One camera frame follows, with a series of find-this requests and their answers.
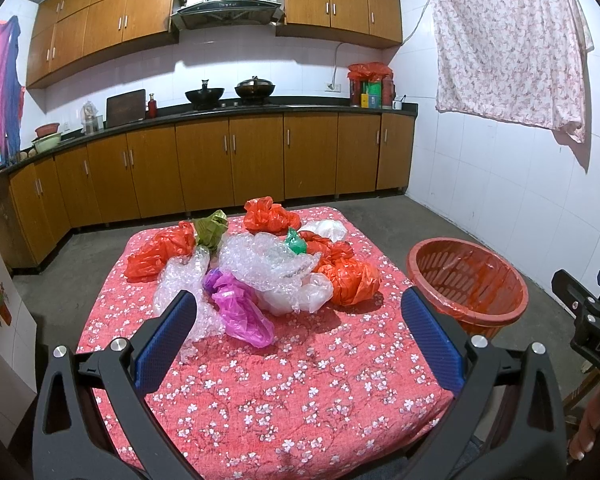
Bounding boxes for olive green plastic bag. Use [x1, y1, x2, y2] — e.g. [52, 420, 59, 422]
[193, 209, 228, 252]

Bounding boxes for clear bubble wrap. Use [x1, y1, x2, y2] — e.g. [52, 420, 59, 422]
[154, 233, 320, 362]

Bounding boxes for pink floral hanging cloth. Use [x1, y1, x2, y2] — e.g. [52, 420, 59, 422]
[430, 0, 593, 144]

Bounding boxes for wooden upper kitchen cabinets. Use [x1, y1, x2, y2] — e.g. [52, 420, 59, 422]
[26, 0, 403, 89]

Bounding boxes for flower decorated white panel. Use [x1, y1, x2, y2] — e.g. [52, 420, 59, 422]
[0, 253, 38, 445]

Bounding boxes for black wok left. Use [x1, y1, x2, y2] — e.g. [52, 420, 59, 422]
[185, 79, 224, 110]

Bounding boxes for wooden kitchen cabinets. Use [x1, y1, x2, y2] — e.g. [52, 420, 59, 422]
[0, 112, 415, 271]
[26, 0, 403, 89]

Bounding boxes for red plastic basket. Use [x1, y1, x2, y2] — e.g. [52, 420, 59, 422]
[406, 237, 529, 339]

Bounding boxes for red bag covered containers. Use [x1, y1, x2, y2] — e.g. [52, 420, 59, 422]
[348, 62, 396, 110]

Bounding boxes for person's hand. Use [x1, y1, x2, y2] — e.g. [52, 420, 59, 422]
[568, 388, 600, 460]

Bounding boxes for stacked basins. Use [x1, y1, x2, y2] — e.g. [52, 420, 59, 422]
[32, 122, 61, 153]

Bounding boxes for wooden lower kitchen cabinets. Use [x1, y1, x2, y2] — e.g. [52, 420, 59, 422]
[0, 112, 415, 271]

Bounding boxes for black lidded wok right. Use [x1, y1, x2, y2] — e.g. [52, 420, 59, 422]
[235, 76, 275, 105]

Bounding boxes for pink blue hanging cloth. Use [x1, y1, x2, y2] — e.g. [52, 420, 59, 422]
[0, 16, 24, 166]

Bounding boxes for clear jar on counter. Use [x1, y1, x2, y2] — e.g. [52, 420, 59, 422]
[81, 101, 104, 134]

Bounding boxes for magenta purple plastic bag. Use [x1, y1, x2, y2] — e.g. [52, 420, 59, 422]
[202, 268, 274, 349]

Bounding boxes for white plastic bag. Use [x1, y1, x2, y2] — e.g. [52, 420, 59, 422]
[314, 219, 348, 243]

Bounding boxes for clear plastic bag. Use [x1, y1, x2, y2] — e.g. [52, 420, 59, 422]
[256, 273, 334, 316]

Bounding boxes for dark cutting board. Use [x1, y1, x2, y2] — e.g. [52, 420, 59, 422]
[106, 89, 147, 128]

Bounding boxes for orange red plastic bag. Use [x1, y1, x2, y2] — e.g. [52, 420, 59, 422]
[316, 258, 380, 307]

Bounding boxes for black kitchen countertop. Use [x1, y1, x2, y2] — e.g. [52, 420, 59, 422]
[0, 96, 419, 174]

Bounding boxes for green shiny plastic bag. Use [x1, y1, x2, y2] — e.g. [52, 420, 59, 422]
[285, 228, 308, 255]

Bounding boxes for red bottle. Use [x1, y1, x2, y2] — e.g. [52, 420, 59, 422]
[147, 93, 158, 118]

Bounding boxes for red floral tablecloth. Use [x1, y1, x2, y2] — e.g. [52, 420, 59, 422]
[75, 205, 455, 480]

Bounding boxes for large red plastic bag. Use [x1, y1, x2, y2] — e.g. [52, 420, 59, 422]
[124, 221, 196, 282]

